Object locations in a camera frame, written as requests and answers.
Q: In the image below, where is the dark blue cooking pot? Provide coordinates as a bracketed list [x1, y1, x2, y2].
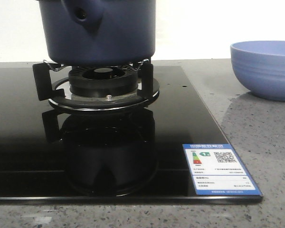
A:
[39, 0, 156, 66]

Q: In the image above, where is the light blue bowl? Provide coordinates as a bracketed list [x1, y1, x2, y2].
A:
[230, 40, 285, 101]

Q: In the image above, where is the black right pot support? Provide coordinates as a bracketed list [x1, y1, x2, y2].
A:
[33, 63, 160, 113]

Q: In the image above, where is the black right burner head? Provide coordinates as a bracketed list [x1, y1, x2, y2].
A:
[68, 67, 138, 98]

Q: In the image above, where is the blue energy label sticker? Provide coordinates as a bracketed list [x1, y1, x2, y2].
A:
[183, 144, 262, 196]

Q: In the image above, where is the black glass gas cooktop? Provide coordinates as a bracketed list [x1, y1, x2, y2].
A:
[0, 66, 263, 205]

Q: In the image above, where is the silver wire pot reducer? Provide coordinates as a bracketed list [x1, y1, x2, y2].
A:
[43, 58, 151, 72]

